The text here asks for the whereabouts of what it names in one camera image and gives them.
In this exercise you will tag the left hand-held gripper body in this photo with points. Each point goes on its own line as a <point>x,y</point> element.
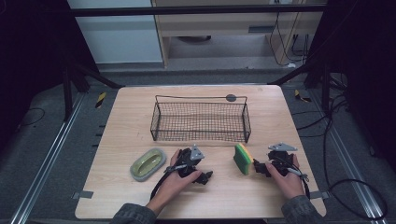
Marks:
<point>189,158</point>

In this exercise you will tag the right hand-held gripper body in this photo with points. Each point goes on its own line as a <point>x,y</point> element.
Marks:
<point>281,158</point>

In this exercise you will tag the green and yellow sponge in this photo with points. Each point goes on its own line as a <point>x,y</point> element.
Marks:
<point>243,158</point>

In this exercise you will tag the green and grey soap dish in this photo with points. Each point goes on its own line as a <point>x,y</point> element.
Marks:
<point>148,163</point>

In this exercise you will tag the person's right hand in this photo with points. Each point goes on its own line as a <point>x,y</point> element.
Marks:
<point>288,183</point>

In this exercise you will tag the person's left hand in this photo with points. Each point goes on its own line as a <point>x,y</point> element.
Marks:
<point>174,189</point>

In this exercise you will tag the grey tape piece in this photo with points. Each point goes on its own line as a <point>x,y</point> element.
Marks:
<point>82,194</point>
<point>320,195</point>

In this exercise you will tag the yellow and black tape strip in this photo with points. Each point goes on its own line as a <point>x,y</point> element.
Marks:
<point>100,100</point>
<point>301,97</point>

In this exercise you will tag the round grey sticker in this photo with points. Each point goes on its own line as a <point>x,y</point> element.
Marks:
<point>231,97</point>

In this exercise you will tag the black metal stand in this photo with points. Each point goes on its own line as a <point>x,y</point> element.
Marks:
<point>325,90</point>
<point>67,93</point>

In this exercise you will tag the white plug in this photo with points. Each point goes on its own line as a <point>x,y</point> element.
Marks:
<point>291,65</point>

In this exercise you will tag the black curtain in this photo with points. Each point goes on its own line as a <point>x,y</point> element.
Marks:
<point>367,62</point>
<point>31,56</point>

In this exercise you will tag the light wooden desk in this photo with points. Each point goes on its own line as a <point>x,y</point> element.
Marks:
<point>218,23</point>

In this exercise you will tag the white cabinet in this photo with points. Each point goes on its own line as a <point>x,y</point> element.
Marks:
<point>118,37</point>

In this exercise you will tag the aluminium floor rail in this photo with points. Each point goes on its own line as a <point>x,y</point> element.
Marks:
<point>46,161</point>
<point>351,168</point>

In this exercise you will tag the black horizontal frame bar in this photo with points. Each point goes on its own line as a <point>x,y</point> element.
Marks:
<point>186,10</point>

